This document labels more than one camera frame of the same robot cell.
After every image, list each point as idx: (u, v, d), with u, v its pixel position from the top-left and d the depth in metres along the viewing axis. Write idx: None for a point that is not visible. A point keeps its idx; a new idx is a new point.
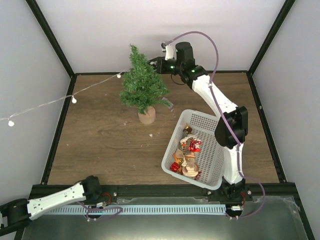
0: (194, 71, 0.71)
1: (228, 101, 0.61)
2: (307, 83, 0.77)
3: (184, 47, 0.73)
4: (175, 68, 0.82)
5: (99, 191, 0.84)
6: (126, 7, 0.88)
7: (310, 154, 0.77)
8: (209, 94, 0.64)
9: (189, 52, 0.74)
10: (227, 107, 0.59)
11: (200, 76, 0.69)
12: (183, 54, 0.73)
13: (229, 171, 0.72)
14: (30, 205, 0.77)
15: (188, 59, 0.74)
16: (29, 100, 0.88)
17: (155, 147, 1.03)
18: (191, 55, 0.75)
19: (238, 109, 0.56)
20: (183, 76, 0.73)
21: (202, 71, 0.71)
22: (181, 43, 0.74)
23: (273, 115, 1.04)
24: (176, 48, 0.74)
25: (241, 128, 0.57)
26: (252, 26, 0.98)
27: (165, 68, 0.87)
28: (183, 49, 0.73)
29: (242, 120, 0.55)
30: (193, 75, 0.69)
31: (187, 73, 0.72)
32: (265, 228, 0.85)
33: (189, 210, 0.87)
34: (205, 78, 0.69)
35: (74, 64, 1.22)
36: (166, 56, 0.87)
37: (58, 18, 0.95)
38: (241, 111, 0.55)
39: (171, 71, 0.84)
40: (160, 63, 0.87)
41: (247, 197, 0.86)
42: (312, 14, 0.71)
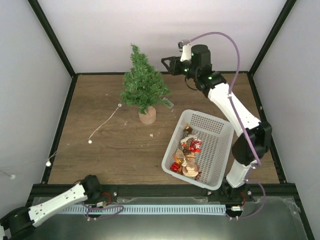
0: (211, 78, 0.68)
1: (250, 115, 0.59)
2: (307, 83, 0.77)
3: (201, 51, 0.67)
4: (188, 72, 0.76)
5: (100, 189, 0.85)
6: (128, 7, 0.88)
7: (310, 154, 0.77)
8: (229, 105, 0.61)
9: (206, 57, 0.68)
10: (248, 122, 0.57)
11: (219, 86, 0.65)
12: (199, 59, 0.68)
13: (233, 174, 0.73)
14: (31, 212, 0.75)
15: (204, 64, 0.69)
16: (29, 99, 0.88)
17: (155, 147, 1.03)
18: (209, 60, 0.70)
19: (262, 125, 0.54)
20: (199, 84, 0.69)
21: (219, 78, 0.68)
22: (198, 46, 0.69)
23: (274, 116, 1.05)
24: (193, 51, 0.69)
25: (263, 145, 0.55)
26: (253, 27, 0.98)
27: (179, 69, 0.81)
28: (199, 53, 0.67)
29: (265, 136, 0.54)
30: (210, 83, 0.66)
31: (204, 81, 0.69)
32: (265, 228, 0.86)
33: (188, 210, 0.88)
34: (223, 88, 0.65)
35: (75, 63, 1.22)
36: (182, 57, 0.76)
37: (59, 17, 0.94)
38: (264, 127, 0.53)
39: (184, 73, 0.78)
40: (174, 65, 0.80)
41: (247, 197, 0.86)
42: (313, 15, 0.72)
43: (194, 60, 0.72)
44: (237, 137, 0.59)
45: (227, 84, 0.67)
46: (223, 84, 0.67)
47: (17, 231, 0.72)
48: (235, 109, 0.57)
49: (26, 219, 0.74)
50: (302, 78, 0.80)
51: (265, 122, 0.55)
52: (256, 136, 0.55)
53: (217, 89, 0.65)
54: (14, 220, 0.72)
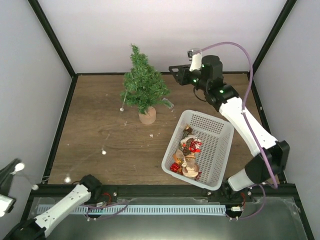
0: (222, 91, 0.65)
1: (265, 132, 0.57)
2: (307, 83, 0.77)
3: (213, 63, 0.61)
4: (198, 83, 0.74)
5: (99, 185, 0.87)
6: (128, 7, 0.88)
7: (310, 154, 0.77)
8: (243, 122, 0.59)
9: (218, 69, 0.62)
10: (264, 141, 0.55)
11: (231, 100, 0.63)
12: (211, 72, 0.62)
13: (237, 179, 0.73)
14: (38, 221, 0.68)
15: (216, 77, 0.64)
16: (29, 99, 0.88)
17: (155, 148, 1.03)
18: (221, 73, 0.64)
19: (278, 144, 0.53)
20: (209, 98, 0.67)
21: (231, 92, 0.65)
22: (209, 56, 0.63)
23: (274, 116, 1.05)
24: (203, 64, 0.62)
25: (279, 165, 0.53)
26: (253, 27, 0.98)
27: (188, 79, 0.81)
28: (211, 66, 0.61)
29: (282, 156, 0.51)
30: (221, 98, 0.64)
31: (215, 95, 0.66)
32: (265, 228, 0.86)
33: (188, 211, 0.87)
34: (236, 102, 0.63)
35: (75, 63, 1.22)
36: (191, 67, 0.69)
37: (59, 17, 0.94)
38: (282, 146, 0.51)
39: (193, 83, 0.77)
40: (183, 74, 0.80)
41: (247, 197, 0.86)
42: (313, 16, 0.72)
43: (204, 71, 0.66)
44: (253, 156, 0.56)
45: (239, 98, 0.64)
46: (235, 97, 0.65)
47: None
48: (250, 128, 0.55)
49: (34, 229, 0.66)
50: (301, 78, 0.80)
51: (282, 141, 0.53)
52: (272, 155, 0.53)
53: (230, 104, 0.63)
54: (22, 233, 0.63)
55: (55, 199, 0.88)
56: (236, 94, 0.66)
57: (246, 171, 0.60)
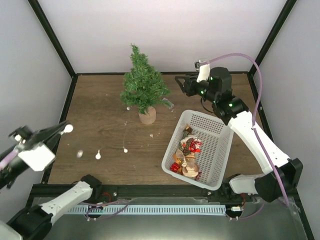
0: (232, 105, 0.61)
1: (277, 149, 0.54)
2: (307, 83, 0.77)
3: (222, 75, 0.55)
4: (205, 95, 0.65)
5: (99, 184, 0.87)
6: (128, 7, 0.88)
7: (310, 154, 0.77)
8: (253, 138, 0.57)
9: (228, 82, 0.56)
10: (276, 158, 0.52)
11: (241, 114, 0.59)
12: (220, 85, 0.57)
13: (239, 183, 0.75)
14: (44, 208, 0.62)
15: (225, 90, 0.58)
16: (29, 99, 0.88)
17: (155, 147, 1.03)
18: (230, 85, 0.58)
19: (291, 163, 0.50)
20: (217, 111, 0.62)
21: (241, 104, 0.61)
22: (218, 68, 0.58)
23: (274, 116, 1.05)
24: (212, 76, 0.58)
25: (292, 184, 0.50)
26: (253, 27, 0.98)
27: (195, 90, 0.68)
28: (220, 79, 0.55)
29: (295, 175, 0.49)
30: (231, 112, 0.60)
31: (223, 107, 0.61)
32: (266, 228, 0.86)
33: (188, 211, 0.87)
34: (246, 116, 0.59)
35: (75, 63, 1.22)
36: (199, 78, 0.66)
37: (59, 17, 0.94)
38: (295, 164, 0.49)
39: (200, 95, 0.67)
40: (188, 84, 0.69)
41: (247, 197, 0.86)
42: (314, 15, 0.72)
43: (212, 83, 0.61)
44: (263, 174, 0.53)
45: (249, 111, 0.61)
46: (245, 111, 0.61)
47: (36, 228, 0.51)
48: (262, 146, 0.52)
49: (41, 214, 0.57)
50: (301, 78, 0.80)
51: (295, 159, 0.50)
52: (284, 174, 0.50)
53: (240, 118, 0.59)
54: (28, 217, 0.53)
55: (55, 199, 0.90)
56: (245, 107, 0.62)
57: (257, 189, 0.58)
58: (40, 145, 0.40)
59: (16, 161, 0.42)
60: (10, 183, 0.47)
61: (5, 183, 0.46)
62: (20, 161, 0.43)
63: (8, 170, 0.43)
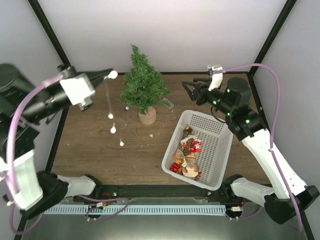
0: (248, 120, 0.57)
1: (293, 174, 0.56)
2: (307, 83, 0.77)
3: (241, 89, 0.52)
4: (218, 105, 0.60)
5: (99, 184, 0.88)
6: (127, 6, 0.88)
7: (310, 155, 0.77)
8: (270, 160, 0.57)
9: (246, 96, 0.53)
10: (293, 185, 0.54)
11: (259, 133, 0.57)
12: (238, 99, 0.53)
13: (244, 192, 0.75)
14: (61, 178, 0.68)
15: (242, 104, 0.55)
16: None
17: (155, 148, 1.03)
18: (248, 99, 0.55)
19: (308, 191, 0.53)
20: (232, 125, 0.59)
21: (258, 120, 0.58)
22: (236, 80, 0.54)
23: (274, 116, 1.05)
24: (229, 89, 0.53)
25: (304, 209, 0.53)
26: (253, 27, 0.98)
27: (205, 98, 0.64)
28: (239, 93, 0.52)
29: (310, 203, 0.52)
30: (247, 127, 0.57)
31: (239, 123, 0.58)
32: (265, 229, 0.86)
33: (188, 211, 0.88)
34: (264, 134, 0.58)
35: (75, 63, 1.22)
36: (211, 86, 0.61)
37: (58, 17, 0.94)
38: (311, 193, 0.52)
39: (212, 105, 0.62)
40: (199, 93, 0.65)
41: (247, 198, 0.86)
42: (314, 15, 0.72)
43: (228, 95, 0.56)
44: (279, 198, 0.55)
45: (267, 129, 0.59)
46: (262, 128, 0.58)
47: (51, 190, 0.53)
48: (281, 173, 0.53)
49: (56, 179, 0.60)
50: (301, 78, 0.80)
51: (311, 187, 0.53)
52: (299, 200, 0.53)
53: (257, 136, 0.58)
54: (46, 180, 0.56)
55: None
56: (262, 123, 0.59)
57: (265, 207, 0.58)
58: (82, 76, 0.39)
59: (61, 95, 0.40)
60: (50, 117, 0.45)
61: (46, 116, 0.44)
62: (64, 97, 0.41)
63: (50, 101, 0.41)
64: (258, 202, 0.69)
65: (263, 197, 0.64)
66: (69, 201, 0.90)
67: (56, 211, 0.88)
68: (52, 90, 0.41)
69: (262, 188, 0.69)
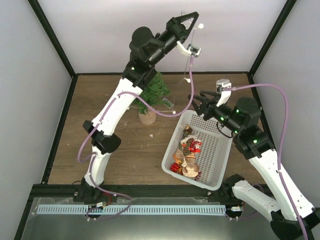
0: (256, 140, 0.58)
1: (301, 196, 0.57)
2: (307, 83, 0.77)
3: (250, 111, 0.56)
4: (226, 122, 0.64)
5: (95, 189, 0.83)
6: (128, 7, 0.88)
7: (310, 154, 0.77)
8: (278, 181, 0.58)
9: (255, 118, 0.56)
10: (301, 208, 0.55)
11: (266, 154, 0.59)
12: (247, 119, 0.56)
13: (248, 201, 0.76)
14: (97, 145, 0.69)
15: (251, 124, 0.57)
16: (29, 99, 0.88)
17: (155, 147, 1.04)
18: (257, 120, 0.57)
19: (315, 213, 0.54)
20: (240, 144, 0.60)
21: (266, 140, 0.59)
22: (246, 102, 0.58)
23: (274, 116, 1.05)
24: (238, 109, 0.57)
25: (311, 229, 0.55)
26: (253, 28, 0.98)
27: (213, 113, 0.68)
28: (248, 114, 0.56)
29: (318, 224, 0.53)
30: (255, 147, 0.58)
31: (247, 142, 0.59)
32: (265, 228, 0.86)
33: (188, 210, 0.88)
34: (271, 154, 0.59)
35: (75, 64, 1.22)
36: (219, 103, 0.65)
37: (58, 17, 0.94)
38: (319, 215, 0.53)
39: (220, 120, 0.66)
40: (206, 109, 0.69)
41: None
42: (314, 16, 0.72)
43: (238, 114, 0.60)
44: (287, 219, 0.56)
45: (274, 149, 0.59)
46: (269, 148, 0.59)
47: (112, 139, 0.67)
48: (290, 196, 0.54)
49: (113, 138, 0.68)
50: (301, 78, 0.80)
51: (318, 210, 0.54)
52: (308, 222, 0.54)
53: (265, 157, 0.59)
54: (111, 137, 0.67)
55: (55, 199, 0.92)
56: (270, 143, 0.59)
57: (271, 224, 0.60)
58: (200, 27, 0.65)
59: (171, 40, 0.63)
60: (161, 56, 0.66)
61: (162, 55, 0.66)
62: (173, 41, 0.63)
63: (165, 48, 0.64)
64: (263, 214, 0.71)
65: (270, 213, 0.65)
66: (69, 201, 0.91)
67: (56, 211, 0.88)
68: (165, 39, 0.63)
69: (267, 200, 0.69)
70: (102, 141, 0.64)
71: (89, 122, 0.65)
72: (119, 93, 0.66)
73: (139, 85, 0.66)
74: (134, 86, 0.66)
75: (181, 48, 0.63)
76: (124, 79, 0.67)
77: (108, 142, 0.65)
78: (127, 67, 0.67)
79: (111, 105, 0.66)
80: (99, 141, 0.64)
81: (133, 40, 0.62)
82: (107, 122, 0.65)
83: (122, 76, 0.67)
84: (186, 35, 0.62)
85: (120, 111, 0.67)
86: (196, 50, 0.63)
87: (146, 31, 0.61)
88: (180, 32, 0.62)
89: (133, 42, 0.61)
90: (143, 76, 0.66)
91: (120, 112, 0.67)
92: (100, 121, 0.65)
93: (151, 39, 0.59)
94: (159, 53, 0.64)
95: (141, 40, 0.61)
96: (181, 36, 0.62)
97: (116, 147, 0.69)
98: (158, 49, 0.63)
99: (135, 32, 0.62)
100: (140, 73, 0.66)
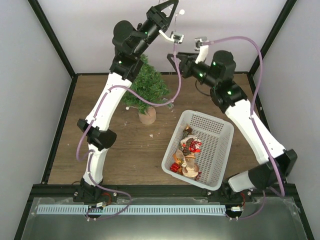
0: (231, 92, 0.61)
1: (273, 139, 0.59)
2: (307, 82, 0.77)
3: (226, 62, 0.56)
4: (204, 78, 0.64)
5: (96, 189, 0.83)
6: (127, 7, 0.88)
7: (310, 154, 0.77)
8: (251, 128, 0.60)
9: (231, 69, 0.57)
10: (272, 149, 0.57)
11: (239, 103, 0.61)
12: (223, 71, 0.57)
13: (235, 182, 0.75)
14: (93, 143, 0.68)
15: (226, 77, 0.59)
16: (29, 100, 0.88)
17: (155, 147, 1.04)
18: (232, 73, 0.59)
19: (286, 153, 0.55)
20: (216, 97, 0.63)
21: (240, 92, 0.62)
22: (222, 53, 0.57)
23: (274, 116, 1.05)
24: (215, 61, 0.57)
25: (284, 172, 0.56)
26: (253, 28, 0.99)
27: (191, 72, 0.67)
28: (224, 66, 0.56)
29: (290, 165, 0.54)
30: (230, 99, 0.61)
31: (222, 95, 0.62)
32: (265, 228, 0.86)
33: (188, 211, 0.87)
34: (244, 104, 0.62)
35: (75, 64, 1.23)
36: (197, 58, 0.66)
37: (59, 18, 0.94)
38: (290, 155, 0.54)
39: (198, 78, 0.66)
40: (186, 65, 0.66)
41: (247, 197, 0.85)
42: (313, 16, 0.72)
43: (214, 68, 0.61)
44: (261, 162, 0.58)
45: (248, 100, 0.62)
46: (243, 99, 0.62)
47: (108, 133, 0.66)
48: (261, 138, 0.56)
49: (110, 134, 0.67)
50: (301, 77, 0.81)
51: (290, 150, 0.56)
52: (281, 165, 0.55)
53: (238, 106, 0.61)
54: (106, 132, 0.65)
55: (55, 199, 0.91)
56: (244, 94, 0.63)
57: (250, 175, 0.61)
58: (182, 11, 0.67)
59: (152, 30, 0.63)
60: (145, 47, 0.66)
61: (146, 46, 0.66)
62: (155, 30, 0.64)
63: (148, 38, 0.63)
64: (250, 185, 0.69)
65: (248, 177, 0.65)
66: (69, 201, 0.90)
67: (55, 211, 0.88)
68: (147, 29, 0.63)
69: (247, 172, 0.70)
70: (98, 137, 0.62)
71: (83, 120, 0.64)
72: (109, 88, 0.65)
73: (128, 78, 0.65)
74: (123, 78, 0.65)
75: (165, 37, 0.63)
76: (113, 74, 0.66)
77: (104, 138, 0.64)
78: (114, 62, 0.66)
79: (103, 100, 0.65)
80: (95, 138, 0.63)
81: (114, 35, 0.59)
82: (101, 118, 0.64)
83: (111, 71, 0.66)
84: (167, 23, 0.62)
85: (113, 105, 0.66)
86: (179, 37, 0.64)
87: (126, 24, 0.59)
88: (161, 21, 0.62)
89: (115, 37, 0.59)
90: (132, 68, 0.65)
91: (113, 106, 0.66)
92: (94, 118, 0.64)
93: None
94: (142, 44, 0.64)
95: (123, 34, 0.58)
96: (162, 24, 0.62)
97: (112, 142, 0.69)
98: (141, 41, 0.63)
99: (115, 27, 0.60)
100: (128, 66, 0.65)
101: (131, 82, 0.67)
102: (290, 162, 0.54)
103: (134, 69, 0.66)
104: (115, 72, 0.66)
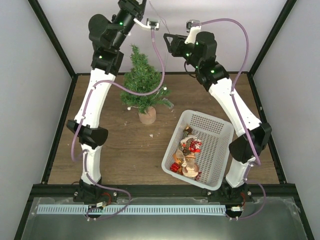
0: (213, 71, 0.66)
1: (251, 114, 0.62)
2: (307, 82, 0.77)
3: (207, 42, 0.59)
4: (189, 57, 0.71)
5: (94, 188, 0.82)
6: None
7: (310, 153, 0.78)
8: (231, 105, 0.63)
9: (212, 50, 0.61)
10: (249, 123, 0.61)
11: (221, 81, 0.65)
12: (204, 50, 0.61)
13: (232, 174, 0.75)
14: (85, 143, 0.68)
15: (208, 57, 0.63)
16: (30, 99, 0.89)
17: (155, 147, 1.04)
18: (214, 52, 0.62)
19: (261, 125, 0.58)
20: (200, 76, 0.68)
21: (222, 72, 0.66)
22: (204, 33, 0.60)
23: (274, 116, 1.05)
24: (198, 41, 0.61)
25: (260, 144, 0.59)
26: (253, 27, 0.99)
27: (181, 52, 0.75)
28: (205, 44, 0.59)
29: (265, 136, 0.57)
30: (212, 77, 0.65)
31: (205, 73, 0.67)
32: (265, 227, 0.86)
33: (188, 211, 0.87)
34: (226, 82, 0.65)
35: (75, 64, 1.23)
36: (186, 40, 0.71)
37: (59, 17, 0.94)
38: (265, 128, 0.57)
39: (186, 57, 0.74)
40: (176, 43, 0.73)
41: (247, 198, 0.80)
42: (313, 16, 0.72)
43: (198, 48, 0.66)
44: (238, 136, 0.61)
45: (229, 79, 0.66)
46: (225, 77, 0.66)
47: (99, 130, 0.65)
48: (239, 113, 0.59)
49: (101, 132, 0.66)
50: (301, 77, 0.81)
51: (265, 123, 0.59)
52: (256, 136, 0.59)
53: (219, 84, 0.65)
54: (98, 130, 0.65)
55: (55, 199, 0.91)
56: (226, 74, 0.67)
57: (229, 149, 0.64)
58: None
59: (128, 19, 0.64)
60: (122, 38, 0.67)
61: (123, 37, 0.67)
62: (130, 20, 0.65)
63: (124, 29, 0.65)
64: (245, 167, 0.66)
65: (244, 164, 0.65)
66: (69, 201, 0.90)
67: (56, 210, 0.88)
68: (121, 19, 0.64)
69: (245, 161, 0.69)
70: (90, 135, 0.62)
71: (72, 121, 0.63)
72: (94, 84, 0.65)
73: (111, 71, 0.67)
74: (107, 73, 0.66)
75: (141, 26, 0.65)
76: (95, 70, 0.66)
77: (96, 135, 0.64)
78: (94, 58, 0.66)
79: (89, 97, 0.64)
80: (88, 136, 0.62)
81: (89, 31, 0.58)
82: (90, 115, 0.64)
83: (93, 67, 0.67)
84: (140, 11, 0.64)
85: (99, 101, 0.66)
86: (154, 23, 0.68)
87: (100, 18, 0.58)
88: (134, 9, 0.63)
89: (91, 33, 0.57)
90: (114, 61, 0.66)
91: (100, 102, 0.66)
92: (84, 116, 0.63)
93: (108, 26, 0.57)
94: (119, 36, 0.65)
95: (99, 29, 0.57)
96: (136, 13, 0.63)
97: (104, 138, 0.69)
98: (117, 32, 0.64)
99: (89, 23, 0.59)
100: (109, 60, 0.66)
101: (115, 75, 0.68)
102: (265, 133, 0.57)
103: (116, 62, 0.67)
104: (96, 68, 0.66)
